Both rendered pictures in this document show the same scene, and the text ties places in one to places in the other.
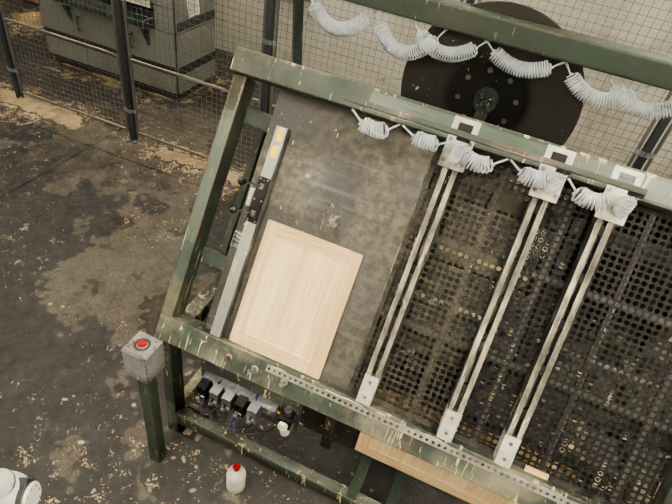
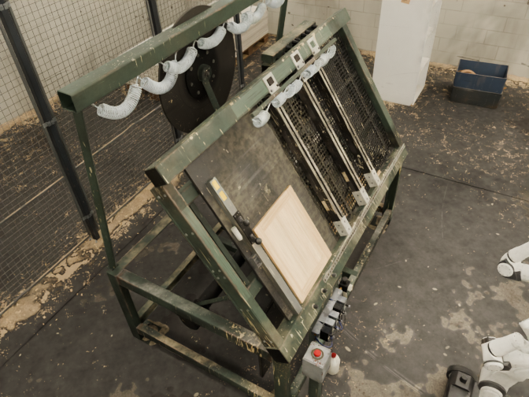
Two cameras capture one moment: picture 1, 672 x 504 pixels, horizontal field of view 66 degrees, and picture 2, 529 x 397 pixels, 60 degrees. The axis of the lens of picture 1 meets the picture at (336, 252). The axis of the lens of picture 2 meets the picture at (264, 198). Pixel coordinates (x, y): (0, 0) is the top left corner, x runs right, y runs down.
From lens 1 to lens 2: 2.35 m
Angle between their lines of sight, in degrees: 54
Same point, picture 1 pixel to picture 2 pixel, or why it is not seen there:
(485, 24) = (193, 31)
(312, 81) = (207, 135)
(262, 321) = (300, 272)
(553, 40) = (219, 13)
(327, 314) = (308, 227)
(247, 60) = (170, 166)
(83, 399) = not seen: outside the picture
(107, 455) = not seen: outside the picture
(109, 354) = not seen: outside the picture
